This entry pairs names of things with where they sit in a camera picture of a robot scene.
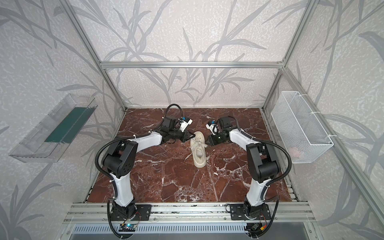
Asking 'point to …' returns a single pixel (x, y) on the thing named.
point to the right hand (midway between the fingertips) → (209, 137)
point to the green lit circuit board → (127, 227)
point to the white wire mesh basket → (302, 137)
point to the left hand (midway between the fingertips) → (195, 131)
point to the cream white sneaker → (198, 145)
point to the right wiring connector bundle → (259, 227)
